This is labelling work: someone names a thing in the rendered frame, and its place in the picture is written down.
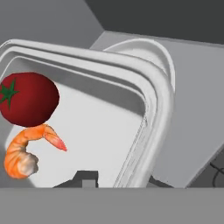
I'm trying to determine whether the black hob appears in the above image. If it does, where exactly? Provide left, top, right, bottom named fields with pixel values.
left=185, top=149, right=224, bottom=189

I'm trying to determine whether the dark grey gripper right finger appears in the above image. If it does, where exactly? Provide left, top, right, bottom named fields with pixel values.
left=146, top=175, right=175, bottom=189

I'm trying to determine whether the red tomato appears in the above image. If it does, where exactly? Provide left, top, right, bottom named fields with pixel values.
left=0, top=72, right=60, bottom=128

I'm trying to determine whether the orange shrimp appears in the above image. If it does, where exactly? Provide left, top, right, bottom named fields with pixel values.
left=3, top=123, right=68, bottom=179

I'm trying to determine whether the white tupperware container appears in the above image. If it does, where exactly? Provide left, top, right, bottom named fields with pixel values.
left=0, top=38, right=176, bottom=189

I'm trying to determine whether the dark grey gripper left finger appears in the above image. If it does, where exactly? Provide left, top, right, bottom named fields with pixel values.
left=52, top=170, right=99, bottom=189

